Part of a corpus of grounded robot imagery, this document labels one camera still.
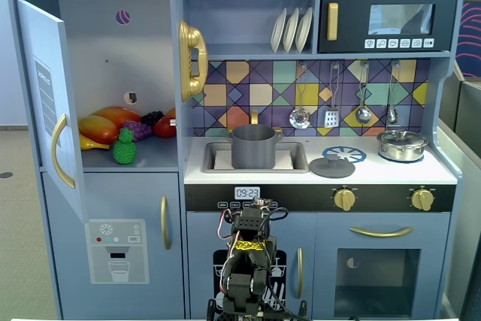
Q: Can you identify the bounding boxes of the green toy pineapple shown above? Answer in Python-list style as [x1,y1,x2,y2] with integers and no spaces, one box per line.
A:
[113,127,138,165]

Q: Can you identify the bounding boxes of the blue cabinet door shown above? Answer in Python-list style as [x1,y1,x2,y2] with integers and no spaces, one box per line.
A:
[17,0,89,224]

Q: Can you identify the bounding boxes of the gray plastic pot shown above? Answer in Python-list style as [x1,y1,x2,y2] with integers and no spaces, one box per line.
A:
[225,124,283,170]

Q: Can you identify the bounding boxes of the gray toy sink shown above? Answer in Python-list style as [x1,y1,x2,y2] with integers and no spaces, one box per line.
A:
[202,141,310,174]

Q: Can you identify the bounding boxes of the metal skimmer spoon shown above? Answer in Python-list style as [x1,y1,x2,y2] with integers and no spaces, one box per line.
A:
[289,63,312,129]

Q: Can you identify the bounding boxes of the red toy tomato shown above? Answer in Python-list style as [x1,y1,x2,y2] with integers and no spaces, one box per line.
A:
[152,116,177,138]

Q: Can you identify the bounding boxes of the dark toy grapes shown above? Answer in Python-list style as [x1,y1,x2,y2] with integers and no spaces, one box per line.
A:
[141,111,165,129]

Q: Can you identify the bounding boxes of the metal slotted spatula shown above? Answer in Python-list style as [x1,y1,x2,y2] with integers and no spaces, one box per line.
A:
[324,63,341,129]

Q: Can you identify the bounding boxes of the gray pot lid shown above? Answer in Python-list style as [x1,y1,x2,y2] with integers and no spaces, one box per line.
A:
[308,156,356,178]

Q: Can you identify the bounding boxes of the purple toy grapes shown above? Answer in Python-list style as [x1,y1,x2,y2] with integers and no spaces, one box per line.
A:
[123,120,153,141]

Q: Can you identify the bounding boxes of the blue dishwasher door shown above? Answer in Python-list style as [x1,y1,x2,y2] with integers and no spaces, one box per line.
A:
[186,211,316,320]

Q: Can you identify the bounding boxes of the gold toy telephone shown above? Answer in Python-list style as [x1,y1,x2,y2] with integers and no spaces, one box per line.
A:
[178,20,209,103]

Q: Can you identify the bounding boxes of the white toy plate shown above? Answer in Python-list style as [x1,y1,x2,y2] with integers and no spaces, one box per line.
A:
[282,7,300,53]
[295,7,313,53]
[271,8,287,53]

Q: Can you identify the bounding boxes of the gold stove knob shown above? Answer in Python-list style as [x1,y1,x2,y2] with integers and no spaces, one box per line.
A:
[333,188,357,212]
[410,188,436,212]

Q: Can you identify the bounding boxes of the blue stove burner disc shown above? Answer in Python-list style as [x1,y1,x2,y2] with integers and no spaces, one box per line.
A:
[377,152,425,164]
[322,145,368,165]

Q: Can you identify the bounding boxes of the large red orange mango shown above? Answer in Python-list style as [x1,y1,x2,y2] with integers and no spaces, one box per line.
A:
[91,105,143,130]

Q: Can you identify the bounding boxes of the blue freezer door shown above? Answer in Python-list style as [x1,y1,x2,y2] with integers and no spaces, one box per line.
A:
[42,171,185,320]

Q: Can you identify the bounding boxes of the metal ladle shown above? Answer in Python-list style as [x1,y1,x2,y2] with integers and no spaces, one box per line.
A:
[355,61,372,125]

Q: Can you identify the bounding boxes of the blue toy kitchen unit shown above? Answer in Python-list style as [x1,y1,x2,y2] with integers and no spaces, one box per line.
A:
[7,0,467,320]

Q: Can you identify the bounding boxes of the small red yellow mango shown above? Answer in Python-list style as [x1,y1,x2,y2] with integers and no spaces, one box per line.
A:
[77,115,120,145]

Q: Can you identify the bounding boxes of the yellow toy banana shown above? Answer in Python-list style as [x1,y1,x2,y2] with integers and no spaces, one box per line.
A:
[80,135,111,152]

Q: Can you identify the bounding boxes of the small metal spoon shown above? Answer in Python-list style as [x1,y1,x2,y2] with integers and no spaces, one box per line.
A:
[386,61,400,125]

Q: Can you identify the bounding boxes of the stainless steel pot lid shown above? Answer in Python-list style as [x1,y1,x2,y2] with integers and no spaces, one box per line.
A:
[378,129,427,146]

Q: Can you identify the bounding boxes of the blue oven door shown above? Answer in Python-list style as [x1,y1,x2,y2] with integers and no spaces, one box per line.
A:
[315,212,451,320]

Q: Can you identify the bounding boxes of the black microwave door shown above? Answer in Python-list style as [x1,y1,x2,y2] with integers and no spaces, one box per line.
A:
[318,0,459,53]

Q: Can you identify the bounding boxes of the gray partition panel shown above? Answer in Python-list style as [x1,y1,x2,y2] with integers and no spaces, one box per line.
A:
[437,61,481,321]

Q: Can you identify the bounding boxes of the gold freezer door handle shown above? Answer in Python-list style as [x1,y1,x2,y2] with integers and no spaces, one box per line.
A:
[160,195,172,250]

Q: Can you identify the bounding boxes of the gold dishwasher door handle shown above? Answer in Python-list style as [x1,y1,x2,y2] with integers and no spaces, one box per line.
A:
[296,247,304,299]

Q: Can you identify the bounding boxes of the gold microwave handle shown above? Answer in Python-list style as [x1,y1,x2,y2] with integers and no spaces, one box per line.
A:
[326,2,339,41]

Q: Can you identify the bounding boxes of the gold oven door handle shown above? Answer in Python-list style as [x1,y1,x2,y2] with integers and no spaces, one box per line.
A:
[349,226,414,238]

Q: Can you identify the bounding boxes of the gold curved cabinet door handle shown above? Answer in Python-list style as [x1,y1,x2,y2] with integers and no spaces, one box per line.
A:
[51,114,76,189]

